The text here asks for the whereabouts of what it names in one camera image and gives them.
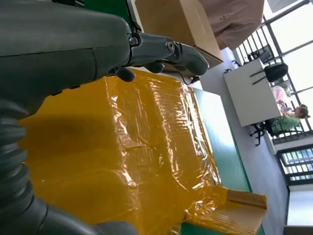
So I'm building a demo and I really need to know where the black backpack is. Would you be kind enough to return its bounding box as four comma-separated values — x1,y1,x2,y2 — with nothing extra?
250,62,289,86

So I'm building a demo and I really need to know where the yellow taped cardboard box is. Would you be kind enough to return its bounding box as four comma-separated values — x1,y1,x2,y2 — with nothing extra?
19,69,268,235

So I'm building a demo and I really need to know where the seated person in green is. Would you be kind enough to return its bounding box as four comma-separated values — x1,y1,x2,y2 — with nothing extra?
271,104,311,136

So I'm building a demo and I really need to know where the person in beige shirt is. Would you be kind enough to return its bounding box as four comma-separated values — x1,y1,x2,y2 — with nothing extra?
198,0,265,51

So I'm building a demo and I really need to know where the plain brown cardboard box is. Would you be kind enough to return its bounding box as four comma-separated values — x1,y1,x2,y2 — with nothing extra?
133,0,224,70

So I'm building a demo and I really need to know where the pink plastic bag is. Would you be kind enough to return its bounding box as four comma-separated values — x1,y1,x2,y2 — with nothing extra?
272,85,292,112

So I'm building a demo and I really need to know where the white desk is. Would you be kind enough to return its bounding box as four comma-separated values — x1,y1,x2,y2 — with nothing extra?
223,58,282,128

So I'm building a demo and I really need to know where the black metal railing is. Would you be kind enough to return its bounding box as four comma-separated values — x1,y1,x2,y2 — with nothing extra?
234,0,313,145

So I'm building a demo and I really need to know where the black office chair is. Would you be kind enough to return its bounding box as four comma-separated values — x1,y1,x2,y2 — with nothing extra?
249,118,275,146

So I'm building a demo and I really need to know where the black mesh chair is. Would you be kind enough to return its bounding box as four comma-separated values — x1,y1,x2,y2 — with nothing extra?
247,45,274,65

